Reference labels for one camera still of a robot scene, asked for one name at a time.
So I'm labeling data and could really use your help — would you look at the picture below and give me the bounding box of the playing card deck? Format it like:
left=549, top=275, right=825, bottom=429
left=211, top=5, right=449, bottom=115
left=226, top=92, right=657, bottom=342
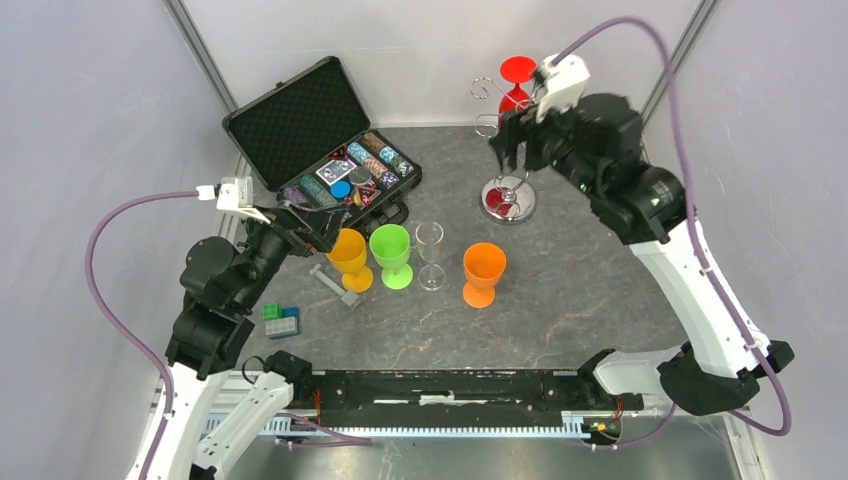
left=315, top=159, right=357, bottom=186

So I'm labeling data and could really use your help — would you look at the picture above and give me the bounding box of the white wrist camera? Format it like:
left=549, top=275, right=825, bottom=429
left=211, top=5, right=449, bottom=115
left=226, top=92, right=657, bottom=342
left=531, top=54, right=590, bottom=123
left=216, top=176, right=271, bottom=224

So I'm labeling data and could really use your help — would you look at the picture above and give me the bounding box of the clear wine glass front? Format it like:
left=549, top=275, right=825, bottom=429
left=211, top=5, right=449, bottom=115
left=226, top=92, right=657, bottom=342
left=415, top=221, right=446, bottom=292

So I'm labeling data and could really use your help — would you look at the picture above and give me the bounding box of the yellow plastic wine glass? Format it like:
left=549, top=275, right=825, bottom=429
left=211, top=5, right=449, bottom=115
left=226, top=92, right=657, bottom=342
left=326, top=228, right=374, bottom=294

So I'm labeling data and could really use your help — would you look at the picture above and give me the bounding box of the green toy brick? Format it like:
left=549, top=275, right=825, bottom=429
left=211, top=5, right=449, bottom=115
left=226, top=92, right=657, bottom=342
left=262, top=303, right=283, bottom=321

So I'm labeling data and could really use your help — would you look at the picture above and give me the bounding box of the blue round dealer chip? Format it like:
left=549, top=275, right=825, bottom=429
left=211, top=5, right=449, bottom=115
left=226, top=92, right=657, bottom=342
left=330, top=180, right=352, bottom=200

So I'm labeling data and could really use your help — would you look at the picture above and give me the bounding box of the red plastic wine glass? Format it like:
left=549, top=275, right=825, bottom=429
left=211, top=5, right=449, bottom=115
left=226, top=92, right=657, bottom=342
left=498, top=55, right=537, bottom=115

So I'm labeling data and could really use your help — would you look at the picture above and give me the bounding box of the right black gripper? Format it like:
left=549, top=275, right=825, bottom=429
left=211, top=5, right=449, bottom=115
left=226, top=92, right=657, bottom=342
left=490, top=87, right=606, bottom=199

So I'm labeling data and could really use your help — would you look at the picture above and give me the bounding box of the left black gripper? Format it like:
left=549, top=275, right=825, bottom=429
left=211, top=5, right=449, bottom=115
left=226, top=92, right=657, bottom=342
left=236, top=196, right=349, bottom=309

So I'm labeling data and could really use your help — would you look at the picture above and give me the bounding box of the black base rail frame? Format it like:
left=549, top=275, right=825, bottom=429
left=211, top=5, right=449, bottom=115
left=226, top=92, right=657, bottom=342
left=258, top=351, right=645, bottom=436

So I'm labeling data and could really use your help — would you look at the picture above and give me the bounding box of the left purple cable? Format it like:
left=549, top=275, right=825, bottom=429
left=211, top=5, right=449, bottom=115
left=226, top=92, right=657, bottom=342
left=84, top=190, right=220, bottom=480

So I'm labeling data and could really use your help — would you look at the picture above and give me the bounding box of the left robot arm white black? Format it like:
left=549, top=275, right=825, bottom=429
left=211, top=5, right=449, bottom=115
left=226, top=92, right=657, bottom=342
left=128, top=206, right=344, bottom=479

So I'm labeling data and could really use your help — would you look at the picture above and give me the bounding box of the green plastic wine glass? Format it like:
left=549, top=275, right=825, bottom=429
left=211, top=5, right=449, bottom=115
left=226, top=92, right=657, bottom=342
left=368, top=224, right=414, bottom=290

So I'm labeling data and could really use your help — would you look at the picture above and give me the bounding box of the black poker chip case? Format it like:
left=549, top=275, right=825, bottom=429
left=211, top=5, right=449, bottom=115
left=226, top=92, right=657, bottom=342
left=222, top=56, right=423, bottom=236

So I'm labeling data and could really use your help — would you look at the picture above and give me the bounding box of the chrome wine glass rack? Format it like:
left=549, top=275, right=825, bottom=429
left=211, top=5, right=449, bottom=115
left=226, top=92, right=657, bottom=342
left=468, top=76, right=538, bottom=225

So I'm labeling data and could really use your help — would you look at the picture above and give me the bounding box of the silver dealer button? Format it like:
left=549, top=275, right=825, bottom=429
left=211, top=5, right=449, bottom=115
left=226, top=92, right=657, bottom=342
left=347, top=166, right=371, bottom=186

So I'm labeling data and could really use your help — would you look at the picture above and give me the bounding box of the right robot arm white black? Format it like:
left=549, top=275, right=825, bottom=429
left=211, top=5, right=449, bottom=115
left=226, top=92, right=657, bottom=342
left=490, top=93, right=794, bottom=416

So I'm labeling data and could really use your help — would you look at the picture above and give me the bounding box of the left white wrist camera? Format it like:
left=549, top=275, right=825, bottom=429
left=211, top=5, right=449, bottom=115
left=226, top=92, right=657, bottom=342
left=216, top=176, right=271, bottom=224

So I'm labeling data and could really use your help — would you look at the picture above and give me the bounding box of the orange plastic wine glass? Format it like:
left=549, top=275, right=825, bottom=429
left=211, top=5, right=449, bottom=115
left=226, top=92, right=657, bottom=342
left=462, top=242, right=507, bottom=309

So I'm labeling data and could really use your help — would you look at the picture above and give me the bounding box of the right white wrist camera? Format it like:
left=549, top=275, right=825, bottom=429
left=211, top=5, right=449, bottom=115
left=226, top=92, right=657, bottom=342
left=531, top=54, right=590, bottom=123

